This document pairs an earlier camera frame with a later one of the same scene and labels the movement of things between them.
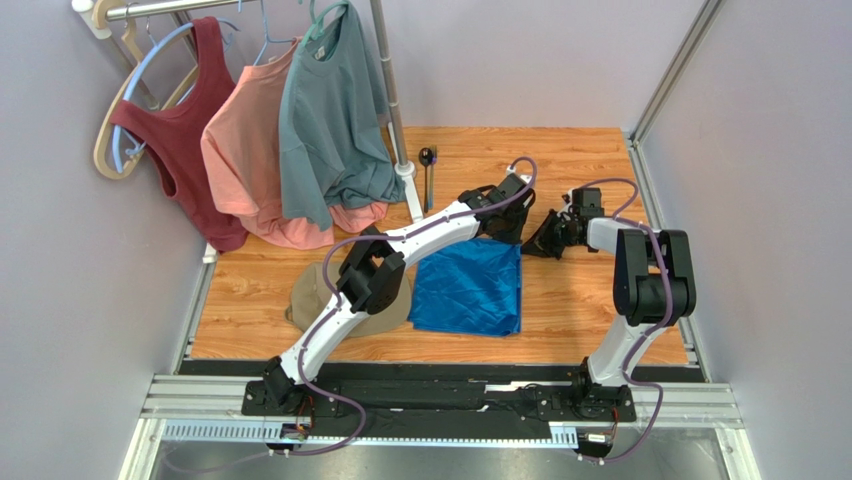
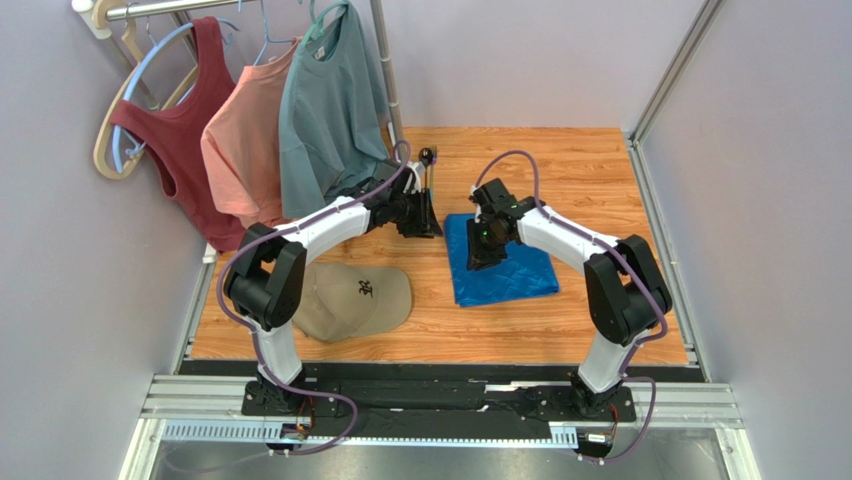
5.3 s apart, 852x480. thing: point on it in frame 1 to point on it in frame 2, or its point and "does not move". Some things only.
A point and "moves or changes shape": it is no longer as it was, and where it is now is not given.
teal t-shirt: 331,147 does not move
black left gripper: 517,236 to 426,225
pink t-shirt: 240,143 does not move
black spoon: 425,157 does not move
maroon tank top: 173,132 does not move
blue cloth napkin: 473,288 moves or changes shape
